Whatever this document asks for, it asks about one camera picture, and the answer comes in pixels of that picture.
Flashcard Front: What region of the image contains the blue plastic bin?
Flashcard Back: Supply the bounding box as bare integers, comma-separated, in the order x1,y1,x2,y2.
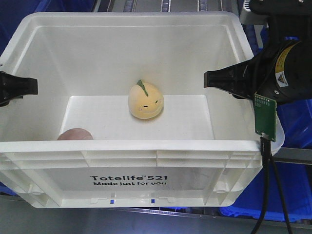
219,206,312,223
243,25,312,149

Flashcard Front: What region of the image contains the black cable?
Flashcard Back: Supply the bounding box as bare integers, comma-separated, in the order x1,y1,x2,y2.
268,151,293,234
249,136,271,234

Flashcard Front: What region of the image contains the green circuit board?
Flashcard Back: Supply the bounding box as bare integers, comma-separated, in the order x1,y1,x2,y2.
253,94,277,142

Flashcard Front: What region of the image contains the white plastic tote box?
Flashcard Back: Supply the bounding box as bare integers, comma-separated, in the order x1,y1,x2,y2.
0,11,285,209

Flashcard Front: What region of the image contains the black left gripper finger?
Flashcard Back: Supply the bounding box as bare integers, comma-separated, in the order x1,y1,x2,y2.
0,71,38,107

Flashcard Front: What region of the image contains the yellow smiling plush toy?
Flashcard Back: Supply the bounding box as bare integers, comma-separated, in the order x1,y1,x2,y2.
128,79,164,119

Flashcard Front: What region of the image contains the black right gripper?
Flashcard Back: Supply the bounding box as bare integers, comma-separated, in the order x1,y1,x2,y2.
203,39,312,105

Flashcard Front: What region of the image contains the pink soft ball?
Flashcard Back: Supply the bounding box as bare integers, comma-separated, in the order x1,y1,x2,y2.
57,128,93,140

